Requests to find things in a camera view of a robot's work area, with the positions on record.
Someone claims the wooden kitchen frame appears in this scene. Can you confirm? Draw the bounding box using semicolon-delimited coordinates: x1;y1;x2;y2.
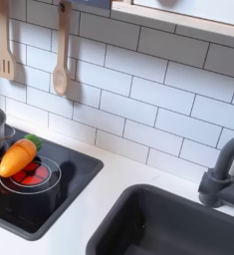
110;0;234;42

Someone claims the white toy microwave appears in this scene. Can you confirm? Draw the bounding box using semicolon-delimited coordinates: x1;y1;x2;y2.
132;0;234;28

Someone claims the wooden spoon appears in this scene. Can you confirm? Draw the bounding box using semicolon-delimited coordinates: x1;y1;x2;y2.
51;1;74;97

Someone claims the orange toy carrot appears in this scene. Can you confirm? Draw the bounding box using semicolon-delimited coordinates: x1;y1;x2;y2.
0;132;44;179

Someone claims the dark grey tap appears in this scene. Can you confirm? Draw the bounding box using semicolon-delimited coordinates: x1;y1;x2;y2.
197;132;234;211

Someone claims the black toy stove top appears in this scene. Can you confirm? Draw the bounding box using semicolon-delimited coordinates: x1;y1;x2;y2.
0;127;105;242

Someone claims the grey range hood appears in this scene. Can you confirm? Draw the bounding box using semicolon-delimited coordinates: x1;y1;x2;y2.
68;0;114;11

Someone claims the dark grey sink basin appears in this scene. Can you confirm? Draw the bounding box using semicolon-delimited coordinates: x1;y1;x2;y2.
85;183;234;255

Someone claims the wooden slotted spatula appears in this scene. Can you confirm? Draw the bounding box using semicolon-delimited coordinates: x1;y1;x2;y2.
0;0;17;82

